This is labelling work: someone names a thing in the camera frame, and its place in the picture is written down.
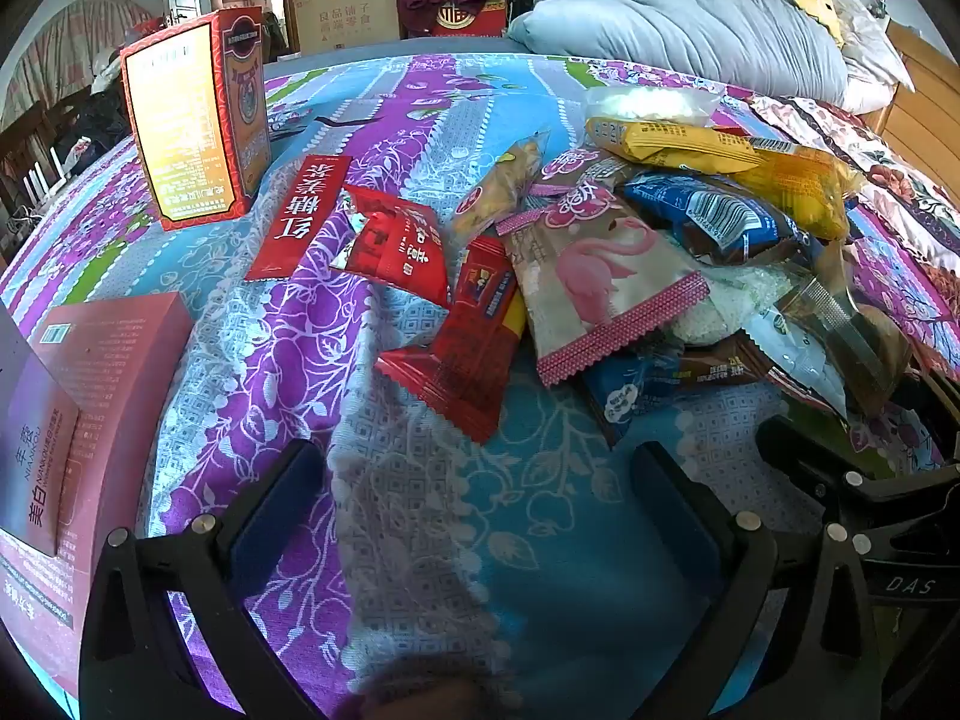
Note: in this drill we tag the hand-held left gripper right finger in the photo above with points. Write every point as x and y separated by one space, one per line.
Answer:
679 525

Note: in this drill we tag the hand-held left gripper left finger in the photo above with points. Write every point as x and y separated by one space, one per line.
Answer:
274 517

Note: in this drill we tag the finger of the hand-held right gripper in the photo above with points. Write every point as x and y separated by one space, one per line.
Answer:
806 450
926 412

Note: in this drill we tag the clear pastry packet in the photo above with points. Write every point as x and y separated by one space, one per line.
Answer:
862 345

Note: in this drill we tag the red yellow snack packet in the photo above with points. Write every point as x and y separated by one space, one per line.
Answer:
465 345

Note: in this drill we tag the red candy packet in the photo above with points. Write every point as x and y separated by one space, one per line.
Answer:
397 247

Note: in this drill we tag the long red sachet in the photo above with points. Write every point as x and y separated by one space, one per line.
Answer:
300 217

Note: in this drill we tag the white green snack packet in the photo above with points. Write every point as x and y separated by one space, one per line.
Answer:
802 367

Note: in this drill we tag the brown snack packet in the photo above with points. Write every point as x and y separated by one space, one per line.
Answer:
731 364

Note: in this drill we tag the blue white snack packet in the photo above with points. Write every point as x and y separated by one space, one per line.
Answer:
630 397

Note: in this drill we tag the purple floral bedsheet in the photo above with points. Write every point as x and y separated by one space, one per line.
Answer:
420 510

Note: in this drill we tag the clear rice cracker packet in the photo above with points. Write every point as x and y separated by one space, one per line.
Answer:
739 300

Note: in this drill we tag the pink flat carton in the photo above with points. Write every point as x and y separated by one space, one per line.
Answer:
120 405

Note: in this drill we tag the blue barcode snack packet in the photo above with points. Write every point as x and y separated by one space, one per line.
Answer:
712 217

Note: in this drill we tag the wooden headboard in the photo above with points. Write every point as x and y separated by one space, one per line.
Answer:
926 112

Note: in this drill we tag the small pink floral packet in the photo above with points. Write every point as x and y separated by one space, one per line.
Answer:
581 169

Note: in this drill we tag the white pillow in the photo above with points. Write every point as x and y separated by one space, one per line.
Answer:
870 52

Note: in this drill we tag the clear white snack packet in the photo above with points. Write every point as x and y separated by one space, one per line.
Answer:
645 105

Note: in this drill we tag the clear cookie packet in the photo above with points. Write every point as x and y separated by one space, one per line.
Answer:
499 184

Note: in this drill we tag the orange red upright carton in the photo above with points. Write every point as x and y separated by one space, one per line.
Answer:
199 120

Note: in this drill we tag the white routers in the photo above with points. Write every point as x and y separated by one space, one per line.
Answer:
45 176

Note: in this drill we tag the yellow cloth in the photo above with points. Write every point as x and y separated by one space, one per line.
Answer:
819 4

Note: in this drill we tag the dark wooden desk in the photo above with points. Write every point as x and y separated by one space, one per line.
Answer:
37 142

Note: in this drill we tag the grey blue duvet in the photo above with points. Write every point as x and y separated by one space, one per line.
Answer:
675 22

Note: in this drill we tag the grey bed cover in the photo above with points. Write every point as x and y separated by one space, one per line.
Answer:
390 52

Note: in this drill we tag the striped pink cover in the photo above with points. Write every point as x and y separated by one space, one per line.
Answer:
67 45

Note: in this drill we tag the red gift box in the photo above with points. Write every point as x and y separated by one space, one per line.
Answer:
469 19

